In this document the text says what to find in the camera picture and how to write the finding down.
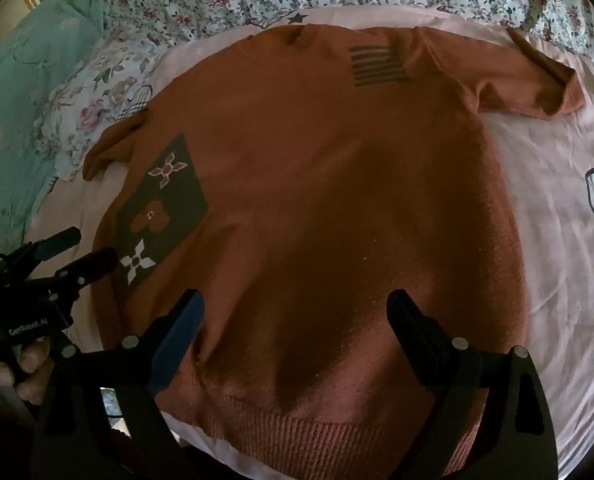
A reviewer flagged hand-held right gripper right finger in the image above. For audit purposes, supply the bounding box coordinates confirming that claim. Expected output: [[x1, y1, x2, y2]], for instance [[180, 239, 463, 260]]
[[386, 288, 560, 480]]

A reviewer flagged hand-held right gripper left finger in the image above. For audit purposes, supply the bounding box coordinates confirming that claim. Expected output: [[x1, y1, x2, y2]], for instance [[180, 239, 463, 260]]
[[29, 288, 206, 480]]

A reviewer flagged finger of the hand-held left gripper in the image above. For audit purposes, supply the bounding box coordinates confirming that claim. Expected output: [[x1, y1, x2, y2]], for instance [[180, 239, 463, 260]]
[[42, 247, 118, 302], [7, 227, 82, 272]]

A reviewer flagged orange knit sweater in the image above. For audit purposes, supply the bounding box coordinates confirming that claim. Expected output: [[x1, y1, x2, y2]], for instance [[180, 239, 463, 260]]
[[83, 24, 586, 477]]

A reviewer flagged person's left hand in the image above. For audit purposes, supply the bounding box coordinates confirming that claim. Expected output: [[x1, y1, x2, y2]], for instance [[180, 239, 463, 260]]
[[0, 342, 56, 412]]

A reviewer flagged white floral pillow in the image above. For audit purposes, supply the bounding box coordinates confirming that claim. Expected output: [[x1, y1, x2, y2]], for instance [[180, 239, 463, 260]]
[[37, 40, 164, 184]]

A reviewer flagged teal floral blanket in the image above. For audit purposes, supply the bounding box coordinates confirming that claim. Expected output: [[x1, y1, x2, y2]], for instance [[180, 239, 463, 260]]
[[0, 0, 124, 261]]

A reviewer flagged pink bed sheet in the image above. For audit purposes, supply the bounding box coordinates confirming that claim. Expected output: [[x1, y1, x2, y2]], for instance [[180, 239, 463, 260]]
[[27, 5, 594, 480]]

